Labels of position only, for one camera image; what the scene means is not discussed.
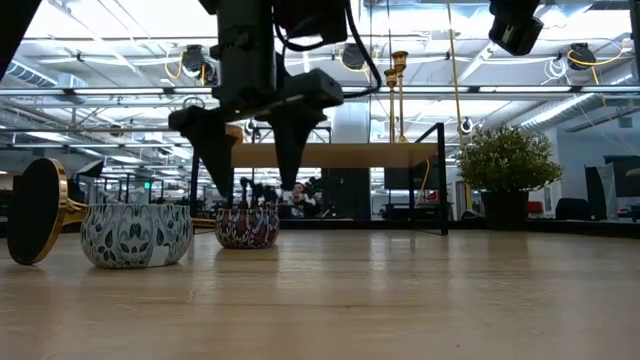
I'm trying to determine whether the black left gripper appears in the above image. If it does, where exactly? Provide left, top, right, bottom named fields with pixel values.
left=168, top=49, right=346, bottom=199

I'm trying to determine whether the maroon white patterned candle tin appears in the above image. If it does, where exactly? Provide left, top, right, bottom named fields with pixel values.
left=214, top=208, right=281, bottom=251

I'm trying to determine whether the gold candlestick holder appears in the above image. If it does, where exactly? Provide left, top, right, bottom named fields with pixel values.
left=6, top=158, right=217, bottom=267
left=383, top=68, right=399, bottom=145
left=391, top=49, right=410, bottom=145

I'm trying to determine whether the teal white floral candle tin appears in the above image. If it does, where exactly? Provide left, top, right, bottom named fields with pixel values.
left=79, top=203, right=194, bottom=270

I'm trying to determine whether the person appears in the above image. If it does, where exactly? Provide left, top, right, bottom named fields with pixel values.
left=288, top=181, right=322, bottom=220

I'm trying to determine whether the wooden shelf with black legs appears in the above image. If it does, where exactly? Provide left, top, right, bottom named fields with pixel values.
left=186, top=122, right=448, bottom=237

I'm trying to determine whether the white building column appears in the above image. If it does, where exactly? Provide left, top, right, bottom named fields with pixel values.
left=332, top=102, right=372, bottom=211

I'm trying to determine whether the green potted plant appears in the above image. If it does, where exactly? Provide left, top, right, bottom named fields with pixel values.
left=456, top=123, right=565, bottom=232

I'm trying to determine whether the dark background monitor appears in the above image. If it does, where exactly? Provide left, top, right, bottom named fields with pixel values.
left=602, top=154, right=640, bottom=199

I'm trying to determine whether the dark office chair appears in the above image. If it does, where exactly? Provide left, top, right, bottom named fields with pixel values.
left=554, top=197, right=592, bottom=221

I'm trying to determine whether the yellow hanging cable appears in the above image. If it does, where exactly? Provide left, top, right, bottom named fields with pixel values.
left=446, top=0, right=475, bottom=211

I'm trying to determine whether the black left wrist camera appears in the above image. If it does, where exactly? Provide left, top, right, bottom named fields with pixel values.
left=273, top=0, right=350, bottom=45

